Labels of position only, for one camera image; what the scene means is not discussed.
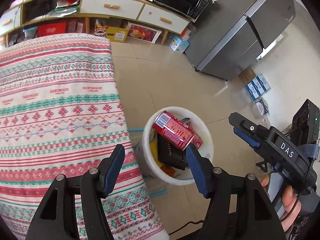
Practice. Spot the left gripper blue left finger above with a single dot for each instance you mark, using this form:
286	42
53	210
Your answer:
55	218

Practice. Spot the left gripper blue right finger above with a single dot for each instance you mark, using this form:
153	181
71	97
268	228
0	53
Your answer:
239	207

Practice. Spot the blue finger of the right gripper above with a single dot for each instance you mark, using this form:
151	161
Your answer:
239	121
252	140

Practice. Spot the red tall drink can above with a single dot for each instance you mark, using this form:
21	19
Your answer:
172	129

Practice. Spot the black plastic tray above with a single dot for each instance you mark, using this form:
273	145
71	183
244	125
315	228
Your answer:
170	155

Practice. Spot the yellow snack wrapper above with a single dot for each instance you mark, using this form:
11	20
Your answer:
154	151

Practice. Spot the red cartoon milk can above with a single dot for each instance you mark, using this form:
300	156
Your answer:
196	141

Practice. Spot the white plastic trash bucket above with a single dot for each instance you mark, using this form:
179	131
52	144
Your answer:
166	173

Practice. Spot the person right hand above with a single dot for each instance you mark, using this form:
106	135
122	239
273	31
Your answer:
288	200

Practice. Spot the blue white stacked boxes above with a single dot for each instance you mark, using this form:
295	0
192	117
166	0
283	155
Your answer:
257	87

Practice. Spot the grey steel refrigerator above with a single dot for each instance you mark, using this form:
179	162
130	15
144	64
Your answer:
231	34

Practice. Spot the patterned striped tablecloth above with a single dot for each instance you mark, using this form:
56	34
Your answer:
61	114

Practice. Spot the blue white carton box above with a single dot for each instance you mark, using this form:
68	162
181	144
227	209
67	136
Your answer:
177	44

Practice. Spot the white framed red picture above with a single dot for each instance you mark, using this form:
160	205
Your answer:
141	32

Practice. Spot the yellow cardboard box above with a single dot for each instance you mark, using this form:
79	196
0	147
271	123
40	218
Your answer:
114	34

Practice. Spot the red cardboard box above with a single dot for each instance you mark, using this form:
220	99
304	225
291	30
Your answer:
51	29

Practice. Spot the wooden white TV cabinet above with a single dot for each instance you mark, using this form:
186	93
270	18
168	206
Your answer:
141	11

